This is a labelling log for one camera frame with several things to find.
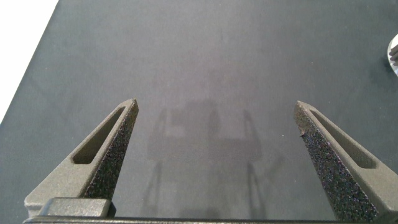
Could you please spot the large steel gear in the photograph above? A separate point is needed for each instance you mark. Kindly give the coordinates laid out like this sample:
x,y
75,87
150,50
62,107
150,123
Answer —
x,y
395,56

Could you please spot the round white plate with pins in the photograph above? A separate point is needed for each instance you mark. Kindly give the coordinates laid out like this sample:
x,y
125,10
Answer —
x,y
395,42

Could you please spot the dark mat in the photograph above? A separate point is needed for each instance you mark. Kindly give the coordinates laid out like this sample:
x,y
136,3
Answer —
x,y
199,62

